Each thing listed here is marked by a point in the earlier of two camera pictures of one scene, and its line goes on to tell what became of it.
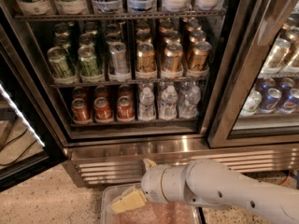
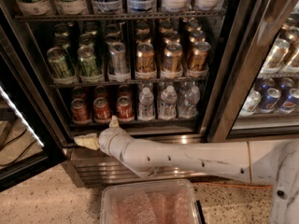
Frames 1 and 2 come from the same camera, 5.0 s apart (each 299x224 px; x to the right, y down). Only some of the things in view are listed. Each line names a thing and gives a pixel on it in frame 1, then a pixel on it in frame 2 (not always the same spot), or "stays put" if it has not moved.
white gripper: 151,182 -> 106,139
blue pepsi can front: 270,101 stays put
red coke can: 125,108 stays put
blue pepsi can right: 292,100 stays put
